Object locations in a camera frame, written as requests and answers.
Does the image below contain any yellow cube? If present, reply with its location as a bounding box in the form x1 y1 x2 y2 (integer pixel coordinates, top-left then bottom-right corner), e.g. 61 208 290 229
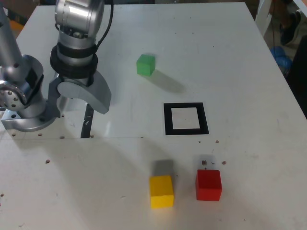
149 175 175 209

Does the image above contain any black tape strip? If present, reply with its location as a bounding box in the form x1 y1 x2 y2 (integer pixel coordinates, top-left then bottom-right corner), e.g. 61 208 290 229
80 104 94 139

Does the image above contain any person's foot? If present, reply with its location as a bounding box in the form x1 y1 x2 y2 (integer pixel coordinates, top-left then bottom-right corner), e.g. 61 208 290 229
280 0 304 46

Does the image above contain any blue plastic bag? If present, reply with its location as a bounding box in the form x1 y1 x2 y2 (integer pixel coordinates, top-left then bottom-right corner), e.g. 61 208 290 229
271 46 293 72

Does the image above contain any white furniture frame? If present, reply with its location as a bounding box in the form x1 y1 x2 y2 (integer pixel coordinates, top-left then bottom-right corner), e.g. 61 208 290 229
254 0 274 36

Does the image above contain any black tape square outline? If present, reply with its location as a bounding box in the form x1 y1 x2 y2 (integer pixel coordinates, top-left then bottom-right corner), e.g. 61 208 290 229
163 102 210 136

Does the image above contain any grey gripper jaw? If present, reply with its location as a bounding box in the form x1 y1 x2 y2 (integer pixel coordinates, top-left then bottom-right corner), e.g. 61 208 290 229
57 71 112 115
47 78 64 118

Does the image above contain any large black object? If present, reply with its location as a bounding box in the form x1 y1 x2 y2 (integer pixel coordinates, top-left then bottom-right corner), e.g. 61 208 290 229
286 34 307 118

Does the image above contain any red cube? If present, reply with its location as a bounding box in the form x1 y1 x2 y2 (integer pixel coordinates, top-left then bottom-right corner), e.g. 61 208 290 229
195 169 223 201

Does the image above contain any green cube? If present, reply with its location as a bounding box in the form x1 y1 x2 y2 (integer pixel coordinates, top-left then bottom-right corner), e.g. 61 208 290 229
136 54 156 76

